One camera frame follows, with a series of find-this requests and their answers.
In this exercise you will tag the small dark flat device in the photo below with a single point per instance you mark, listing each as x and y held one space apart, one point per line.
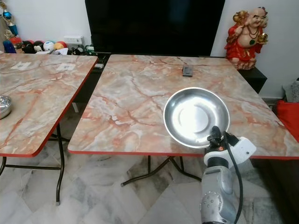
188 71

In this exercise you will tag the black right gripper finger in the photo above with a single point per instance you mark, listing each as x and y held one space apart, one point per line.
215 135

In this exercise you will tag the red cushion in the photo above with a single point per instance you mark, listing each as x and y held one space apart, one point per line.
288 119

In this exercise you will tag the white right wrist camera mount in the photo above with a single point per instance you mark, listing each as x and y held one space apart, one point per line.
245 147

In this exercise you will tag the black television screen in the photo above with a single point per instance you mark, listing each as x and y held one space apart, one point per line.
154 28

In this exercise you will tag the red laughing Buddha statue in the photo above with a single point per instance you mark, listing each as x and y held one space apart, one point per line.
245 46

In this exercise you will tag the grey fabric item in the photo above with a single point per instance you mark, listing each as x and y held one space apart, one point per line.
292 91

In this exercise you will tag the gold and blue trophy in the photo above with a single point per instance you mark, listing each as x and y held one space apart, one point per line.
9 21

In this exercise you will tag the white and blue toy ball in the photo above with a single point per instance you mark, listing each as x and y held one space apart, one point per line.
48 46

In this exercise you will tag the red and yellow toy ball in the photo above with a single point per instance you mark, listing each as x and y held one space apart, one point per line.
60 45

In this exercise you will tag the large marble-top folding table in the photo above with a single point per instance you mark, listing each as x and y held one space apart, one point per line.
121 107

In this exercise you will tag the black mouse toy figure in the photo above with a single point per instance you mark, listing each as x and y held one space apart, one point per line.
28 46

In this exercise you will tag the steel bowl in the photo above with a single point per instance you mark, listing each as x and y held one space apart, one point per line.
4 107

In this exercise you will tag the round steel plate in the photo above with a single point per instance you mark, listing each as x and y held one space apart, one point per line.
194 116

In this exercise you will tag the marble-top table with bowl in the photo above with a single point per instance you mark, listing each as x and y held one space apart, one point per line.
37 93

